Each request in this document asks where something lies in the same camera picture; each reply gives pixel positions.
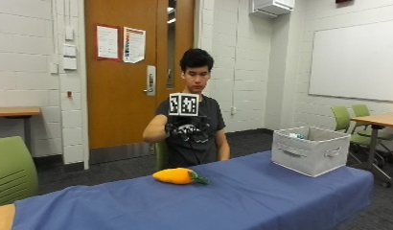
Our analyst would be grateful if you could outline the green plastic chair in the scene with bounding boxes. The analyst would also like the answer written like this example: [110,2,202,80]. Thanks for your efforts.
[0,135,40,208]
[351,103,393,142]
[155,141,170,173]
[331,105,378,151]

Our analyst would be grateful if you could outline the white marker cube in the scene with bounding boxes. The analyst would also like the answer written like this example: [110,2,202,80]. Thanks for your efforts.
[167,92,200,117]

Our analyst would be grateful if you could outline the the person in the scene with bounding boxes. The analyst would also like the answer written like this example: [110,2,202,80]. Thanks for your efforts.
[142,48,232,170]

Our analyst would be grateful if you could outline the orange plush carrot toy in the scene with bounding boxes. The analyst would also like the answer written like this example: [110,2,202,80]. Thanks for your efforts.
[152,167,211,186]

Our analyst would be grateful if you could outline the blue tablecloth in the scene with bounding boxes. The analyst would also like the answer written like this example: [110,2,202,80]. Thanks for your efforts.
[11,149,376,230]

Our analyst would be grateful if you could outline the wooden door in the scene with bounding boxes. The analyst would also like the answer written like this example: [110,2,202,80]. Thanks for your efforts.
[83,0,198,150]

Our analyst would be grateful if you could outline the grey fabric storage bin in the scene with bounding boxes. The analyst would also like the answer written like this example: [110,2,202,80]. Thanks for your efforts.
[271,126,352,178]

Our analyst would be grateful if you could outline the colourful paper poster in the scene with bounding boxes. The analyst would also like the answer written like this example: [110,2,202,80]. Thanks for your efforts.
[123,26,147,64]

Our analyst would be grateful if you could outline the white paper notice red border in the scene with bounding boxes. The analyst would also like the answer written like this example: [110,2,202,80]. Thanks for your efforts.
[96,24,120,61]

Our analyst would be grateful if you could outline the wooden side table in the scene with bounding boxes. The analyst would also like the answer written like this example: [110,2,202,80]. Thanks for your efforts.
[0,105,44,148]

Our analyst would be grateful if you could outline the wooden table with metal legs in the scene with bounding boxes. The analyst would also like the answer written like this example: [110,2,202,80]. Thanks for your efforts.
[350,112,393,189]

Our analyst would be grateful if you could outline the silver door handle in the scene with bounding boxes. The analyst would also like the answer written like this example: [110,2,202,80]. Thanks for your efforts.
[143,64,158,97]

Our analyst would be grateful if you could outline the white wall switch boxes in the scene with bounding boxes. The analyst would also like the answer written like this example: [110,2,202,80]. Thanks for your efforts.
[62,26,79,71]

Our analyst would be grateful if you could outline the white wall-mounted box unit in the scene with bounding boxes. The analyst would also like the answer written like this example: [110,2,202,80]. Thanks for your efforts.
[250,0,296,18]

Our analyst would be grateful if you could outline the white wall whiteboard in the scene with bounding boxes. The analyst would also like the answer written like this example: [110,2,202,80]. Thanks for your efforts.
[308,19,393,104]

